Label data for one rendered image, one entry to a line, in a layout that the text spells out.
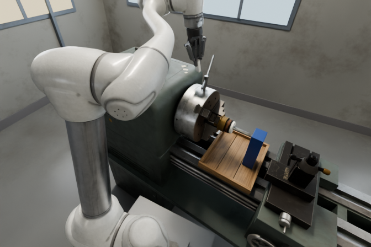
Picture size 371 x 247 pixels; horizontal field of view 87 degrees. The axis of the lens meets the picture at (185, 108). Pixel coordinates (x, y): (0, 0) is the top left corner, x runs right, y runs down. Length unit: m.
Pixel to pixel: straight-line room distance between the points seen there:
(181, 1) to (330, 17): 2.10
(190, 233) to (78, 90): 0.86
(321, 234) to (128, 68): 0.99
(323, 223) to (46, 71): 1.14
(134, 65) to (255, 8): 2.38
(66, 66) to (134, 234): 0.56
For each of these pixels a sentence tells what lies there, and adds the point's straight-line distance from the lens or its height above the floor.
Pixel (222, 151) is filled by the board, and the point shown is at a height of 0.88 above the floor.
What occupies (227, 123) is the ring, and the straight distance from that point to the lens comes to 1.06.
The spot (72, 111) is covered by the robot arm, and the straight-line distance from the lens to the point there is 0.55.
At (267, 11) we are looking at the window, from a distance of 2.73.
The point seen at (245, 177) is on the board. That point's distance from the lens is 1.15.
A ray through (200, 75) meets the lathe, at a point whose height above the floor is 1.22.
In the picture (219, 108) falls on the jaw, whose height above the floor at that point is 1.11.
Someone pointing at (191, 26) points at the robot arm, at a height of 1.56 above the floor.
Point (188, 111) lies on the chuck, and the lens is 0.99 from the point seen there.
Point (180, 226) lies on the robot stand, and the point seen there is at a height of 0.75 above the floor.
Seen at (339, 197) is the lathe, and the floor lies 0.86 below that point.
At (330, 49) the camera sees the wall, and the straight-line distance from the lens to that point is 2.88.
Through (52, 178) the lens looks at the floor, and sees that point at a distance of 2.45.
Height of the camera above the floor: 1.81
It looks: 39 degrees down
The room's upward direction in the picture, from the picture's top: 3 degrees clockwise
